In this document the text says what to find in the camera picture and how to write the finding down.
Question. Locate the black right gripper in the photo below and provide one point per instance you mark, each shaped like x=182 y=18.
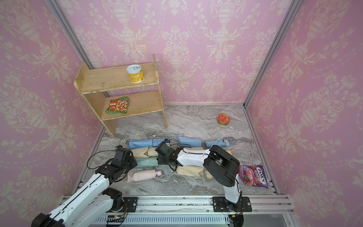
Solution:
x=160 y=161

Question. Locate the beige sleeved umbrella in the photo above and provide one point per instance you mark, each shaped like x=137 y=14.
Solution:
x=195 y=171
x=151 y=152

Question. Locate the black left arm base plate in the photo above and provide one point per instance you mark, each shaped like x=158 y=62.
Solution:
x=125 y=205

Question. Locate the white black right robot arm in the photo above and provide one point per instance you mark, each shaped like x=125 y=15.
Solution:
x=218 y=162

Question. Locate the purple candy bag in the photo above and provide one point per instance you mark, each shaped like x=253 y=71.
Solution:
x=253 y=175

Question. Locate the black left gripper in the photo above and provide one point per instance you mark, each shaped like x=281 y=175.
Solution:
x=132 y=158

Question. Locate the aluminium corner frame post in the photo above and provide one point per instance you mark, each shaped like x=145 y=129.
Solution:
x=55 y=7
x=285 y=25

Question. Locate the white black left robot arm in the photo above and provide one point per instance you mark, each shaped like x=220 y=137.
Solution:
x=95 y=197

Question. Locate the yellow cup noodle container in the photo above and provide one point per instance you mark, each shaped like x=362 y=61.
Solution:
x=135 y=73

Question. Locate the light blue umbrella sleeve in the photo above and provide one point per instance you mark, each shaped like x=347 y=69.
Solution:
x=135 y=144
x=190 y=142

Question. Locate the aluminium corner frame post left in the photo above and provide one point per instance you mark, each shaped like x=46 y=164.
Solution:
x=55 y=7

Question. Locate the mint green sleeved umbrella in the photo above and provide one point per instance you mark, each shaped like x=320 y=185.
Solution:
x=147 y=162

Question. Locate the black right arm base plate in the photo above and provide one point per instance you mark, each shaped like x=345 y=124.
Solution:
x=221 y=204

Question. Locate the round gold red candy tin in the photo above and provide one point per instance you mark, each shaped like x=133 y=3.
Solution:
x=223 y=119

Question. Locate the aluminium corner frame post right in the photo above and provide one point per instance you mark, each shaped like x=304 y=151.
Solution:
x=285 y=25

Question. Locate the green orange snack packet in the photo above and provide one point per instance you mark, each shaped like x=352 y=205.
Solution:
x=118 y=106

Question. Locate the pink sleeved umbrella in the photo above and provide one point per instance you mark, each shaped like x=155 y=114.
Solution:
x=135 y=176

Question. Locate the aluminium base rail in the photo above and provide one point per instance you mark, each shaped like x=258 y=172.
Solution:
x=270 y=210

